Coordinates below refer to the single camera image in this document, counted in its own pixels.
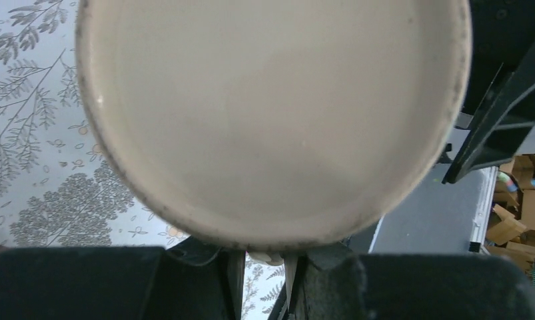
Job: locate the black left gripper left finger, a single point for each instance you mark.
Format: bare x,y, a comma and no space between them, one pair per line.
192,280

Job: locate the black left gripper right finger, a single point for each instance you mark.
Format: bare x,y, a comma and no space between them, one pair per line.
334,282

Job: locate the beige upside-down mug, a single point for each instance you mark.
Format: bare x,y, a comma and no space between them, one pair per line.
272,125

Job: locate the cardboard boxes pile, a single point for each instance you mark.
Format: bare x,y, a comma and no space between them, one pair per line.
511,226

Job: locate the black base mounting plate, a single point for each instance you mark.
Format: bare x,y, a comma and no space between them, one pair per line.
501,92

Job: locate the aluminium frame rail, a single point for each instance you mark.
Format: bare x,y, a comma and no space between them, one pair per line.
483,209

